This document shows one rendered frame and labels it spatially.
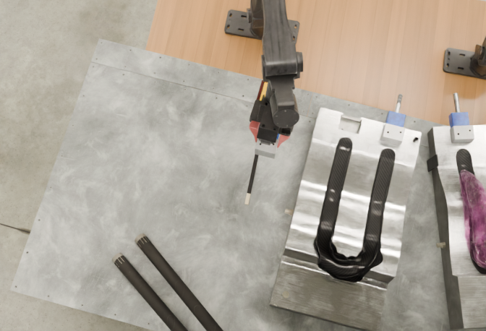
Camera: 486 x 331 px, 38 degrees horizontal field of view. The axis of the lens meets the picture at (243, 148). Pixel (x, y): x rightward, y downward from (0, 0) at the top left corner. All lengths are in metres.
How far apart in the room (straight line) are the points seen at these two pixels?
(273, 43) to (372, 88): 0.50
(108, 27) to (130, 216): 1.24
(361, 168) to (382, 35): 0.42
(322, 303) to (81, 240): 0.62
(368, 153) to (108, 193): 0.66
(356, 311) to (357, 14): 0.81
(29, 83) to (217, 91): 1.15
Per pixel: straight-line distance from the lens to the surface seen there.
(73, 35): 2.90
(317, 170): 1.73
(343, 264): 1.70
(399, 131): 1.75
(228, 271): 1.76
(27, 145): 2.78
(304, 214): 1.67
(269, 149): 1.65
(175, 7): 1.98
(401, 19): 2.01
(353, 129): 1.79
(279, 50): 1.47
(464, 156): 1.85
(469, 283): 1.73
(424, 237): 1.83
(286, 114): 1.47
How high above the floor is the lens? 2.55
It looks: 74 degrees down
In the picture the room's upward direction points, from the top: 1 degrees clockwise
